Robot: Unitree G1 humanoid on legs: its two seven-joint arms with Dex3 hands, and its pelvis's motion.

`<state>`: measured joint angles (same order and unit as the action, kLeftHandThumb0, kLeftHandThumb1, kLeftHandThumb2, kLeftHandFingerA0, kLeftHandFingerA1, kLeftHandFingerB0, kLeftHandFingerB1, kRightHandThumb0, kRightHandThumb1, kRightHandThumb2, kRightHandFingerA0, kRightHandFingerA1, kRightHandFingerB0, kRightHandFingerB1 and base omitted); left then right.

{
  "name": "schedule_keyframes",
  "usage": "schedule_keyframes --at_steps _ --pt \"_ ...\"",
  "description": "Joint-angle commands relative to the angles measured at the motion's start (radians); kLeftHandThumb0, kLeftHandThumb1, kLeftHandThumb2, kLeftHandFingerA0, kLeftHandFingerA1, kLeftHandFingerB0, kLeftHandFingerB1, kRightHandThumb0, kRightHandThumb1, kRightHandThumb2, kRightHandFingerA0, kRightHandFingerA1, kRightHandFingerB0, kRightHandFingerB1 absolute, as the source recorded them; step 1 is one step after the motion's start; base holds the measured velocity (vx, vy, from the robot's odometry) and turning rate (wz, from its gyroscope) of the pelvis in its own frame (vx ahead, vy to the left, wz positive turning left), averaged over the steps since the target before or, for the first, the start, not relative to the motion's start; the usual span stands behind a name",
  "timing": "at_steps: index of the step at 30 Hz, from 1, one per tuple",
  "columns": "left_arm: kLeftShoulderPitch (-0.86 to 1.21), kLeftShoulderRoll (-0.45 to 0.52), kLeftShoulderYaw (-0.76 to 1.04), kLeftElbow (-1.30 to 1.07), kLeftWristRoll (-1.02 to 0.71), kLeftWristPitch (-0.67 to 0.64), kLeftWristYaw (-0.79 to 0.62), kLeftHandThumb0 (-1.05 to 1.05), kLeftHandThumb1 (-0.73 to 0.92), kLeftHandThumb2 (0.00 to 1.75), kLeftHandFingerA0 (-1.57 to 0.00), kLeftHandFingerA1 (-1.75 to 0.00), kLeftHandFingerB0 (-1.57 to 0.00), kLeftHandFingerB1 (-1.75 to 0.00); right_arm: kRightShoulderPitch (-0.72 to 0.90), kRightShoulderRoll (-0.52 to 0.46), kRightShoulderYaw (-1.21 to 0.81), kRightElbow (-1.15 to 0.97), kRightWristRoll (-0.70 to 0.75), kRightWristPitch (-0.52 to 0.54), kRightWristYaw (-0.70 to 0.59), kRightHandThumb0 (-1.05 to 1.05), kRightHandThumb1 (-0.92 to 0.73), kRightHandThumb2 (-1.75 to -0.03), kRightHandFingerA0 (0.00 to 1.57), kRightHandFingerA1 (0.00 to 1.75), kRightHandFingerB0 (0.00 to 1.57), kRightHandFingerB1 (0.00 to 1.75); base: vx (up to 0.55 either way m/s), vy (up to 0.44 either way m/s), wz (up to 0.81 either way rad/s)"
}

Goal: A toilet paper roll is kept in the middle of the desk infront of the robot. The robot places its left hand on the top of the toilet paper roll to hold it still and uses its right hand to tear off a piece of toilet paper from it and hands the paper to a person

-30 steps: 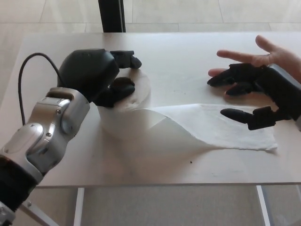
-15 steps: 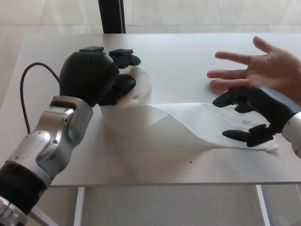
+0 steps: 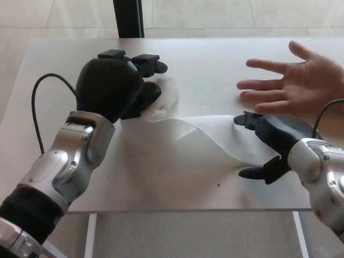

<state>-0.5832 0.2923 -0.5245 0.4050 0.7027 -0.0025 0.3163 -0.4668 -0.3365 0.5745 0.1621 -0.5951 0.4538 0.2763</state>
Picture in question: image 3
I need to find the black vertical post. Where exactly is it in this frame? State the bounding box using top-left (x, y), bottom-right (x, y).
top-left (112, 0), bottom-right (146, 39)

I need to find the bare person hand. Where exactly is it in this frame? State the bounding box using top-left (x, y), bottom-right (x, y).
top-left (236, 40), bottom-right (344, 128)

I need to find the white toilet paper roll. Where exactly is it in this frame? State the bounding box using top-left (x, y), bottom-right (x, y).
top-left (119, 74), bottom-right (285, 173)

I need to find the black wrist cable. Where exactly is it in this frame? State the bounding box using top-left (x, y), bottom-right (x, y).
top-left (31, 74), bottom-right (81, 156)
top-left (311, 98), bottom-right (344, 139)

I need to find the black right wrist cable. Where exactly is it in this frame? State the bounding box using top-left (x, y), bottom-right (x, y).
top-left (311, 98), bottom-right (344, 139)

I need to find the white table leg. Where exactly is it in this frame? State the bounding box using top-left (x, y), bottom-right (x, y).
top-left (292, 211), bottom-right (310, 258)
top-left (85, 213), bottom-right (98, 258)

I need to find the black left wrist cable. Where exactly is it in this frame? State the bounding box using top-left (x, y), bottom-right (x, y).
top-left (31, 74), bottom-right (81, 156)

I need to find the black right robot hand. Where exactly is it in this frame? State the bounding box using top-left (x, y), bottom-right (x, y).
top-left (233, 110), bottom-right (325, 186)

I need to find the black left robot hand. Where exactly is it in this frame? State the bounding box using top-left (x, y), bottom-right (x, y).
top-left (76, 49), bottom-right (169, 124)

